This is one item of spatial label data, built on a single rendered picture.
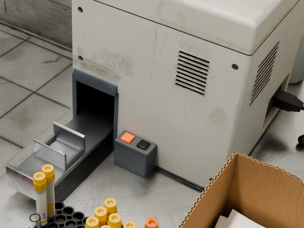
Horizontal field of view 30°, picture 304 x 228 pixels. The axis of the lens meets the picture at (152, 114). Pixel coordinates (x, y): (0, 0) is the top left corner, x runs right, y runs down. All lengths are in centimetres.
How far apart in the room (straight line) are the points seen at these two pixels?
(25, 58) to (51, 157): 191
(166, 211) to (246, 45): 28
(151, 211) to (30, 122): 155
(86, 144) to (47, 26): 193
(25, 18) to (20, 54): 20
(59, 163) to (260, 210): 29
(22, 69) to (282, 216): 202
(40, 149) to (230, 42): 32
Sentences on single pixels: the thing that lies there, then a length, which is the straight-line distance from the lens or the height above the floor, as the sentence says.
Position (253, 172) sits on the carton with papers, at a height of 100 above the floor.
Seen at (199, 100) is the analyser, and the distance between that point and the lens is 78.
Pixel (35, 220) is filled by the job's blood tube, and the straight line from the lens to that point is 71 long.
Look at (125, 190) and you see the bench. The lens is 86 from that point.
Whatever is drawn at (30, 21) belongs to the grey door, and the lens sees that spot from 283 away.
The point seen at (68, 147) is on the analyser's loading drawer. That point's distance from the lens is 87.
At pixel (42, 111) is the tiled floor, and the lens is 240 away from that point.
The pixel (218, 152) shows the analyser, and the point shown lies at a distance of 82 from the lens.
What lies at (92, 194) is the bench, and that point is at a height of 87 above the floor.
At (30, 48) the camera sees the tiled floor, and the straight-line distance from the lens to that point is 280.
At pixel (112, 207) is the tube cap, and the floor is 99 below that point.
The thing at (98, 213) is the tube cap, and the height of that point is 99.
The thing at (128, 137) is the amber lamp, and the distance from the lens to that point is 87.
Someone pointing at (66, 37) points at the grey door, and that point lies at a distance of 272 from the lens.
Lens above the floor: 150
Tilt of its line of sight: 39 degrees down
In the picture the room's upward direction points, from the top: 5 degrees clockwise
